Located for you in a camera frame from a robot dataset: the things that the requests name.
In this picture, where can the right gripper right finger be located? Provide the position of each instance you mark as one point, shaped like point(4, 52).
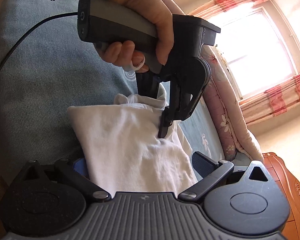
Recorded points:
point(212, 173)

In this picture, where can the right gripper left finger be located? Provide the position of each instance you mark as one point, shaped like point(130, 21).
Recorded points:
point(90, 190)

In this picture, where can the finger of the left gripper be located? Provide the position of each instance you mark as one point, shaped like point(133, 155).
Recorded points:
point(148, 84)
point(166, 121)

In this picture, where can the white printed sweatshirt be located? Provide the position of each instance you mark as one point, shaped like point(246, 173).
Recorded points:
point(122, 149)

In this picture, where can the person's left hand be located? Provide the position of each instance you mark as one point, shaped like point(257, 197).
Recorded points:
point(136, 35)

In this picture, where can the pink floral folded quilt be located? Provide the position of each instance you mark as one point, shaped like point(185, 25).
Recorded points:
point(217, 127)

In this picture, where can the blue patterned bed sheet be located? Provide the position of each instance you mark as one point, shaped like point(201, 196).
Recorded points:
point(50, 71)

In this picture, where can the window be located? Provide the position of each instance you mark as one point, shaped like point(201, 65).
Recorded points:
point(254, 52)

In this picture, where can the wooden headboard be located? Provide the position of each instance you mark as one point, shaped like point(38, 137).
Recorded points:
point(288, 184)

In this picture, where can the pink striped curtain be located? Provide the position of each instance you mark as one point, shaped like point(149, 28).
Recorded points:
point(276, 90)

